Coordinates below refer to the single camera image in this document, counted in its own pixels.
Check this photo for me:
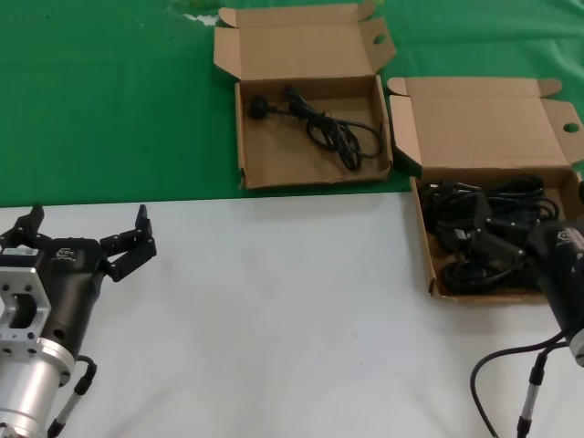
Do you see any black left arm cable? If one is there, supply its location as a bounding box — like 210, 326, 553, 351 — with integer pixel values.
45, 354, 99, 438

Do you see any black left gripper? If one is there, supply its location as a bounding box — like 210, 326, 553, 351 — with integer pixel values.
0, 203, 159, 358

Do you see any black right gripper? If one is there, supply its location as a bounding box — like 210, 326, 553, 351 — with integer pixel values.
469, 180, 584, 341

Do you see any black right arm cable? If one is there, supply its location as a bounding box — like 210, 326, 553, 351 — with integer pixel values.
471, 331, 577, 438

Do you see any black plug with white label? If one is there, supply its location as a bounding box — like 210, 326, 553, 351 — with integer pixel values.
436, 225, 476, 251

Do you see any torn-edged open cardboard box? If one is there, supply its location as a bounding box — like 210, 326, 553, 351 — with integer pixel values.
213, 0, 397, 190

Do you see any green table cloth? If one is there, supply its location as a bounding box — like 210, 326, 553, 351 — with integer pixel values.
0, 0, 584, 209

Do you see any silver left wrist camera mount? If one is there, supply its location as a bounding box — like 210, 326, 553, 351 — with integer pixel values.
0, 245, 56, 343

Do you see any black power cord with plug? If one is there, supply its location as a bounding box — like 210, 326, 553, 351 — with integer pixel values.
248, 86, 383, 173

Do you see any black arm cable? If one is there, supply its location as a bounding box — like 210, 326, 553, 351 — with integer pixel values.
471, 331, 577, 438
45, 354, 99, 438

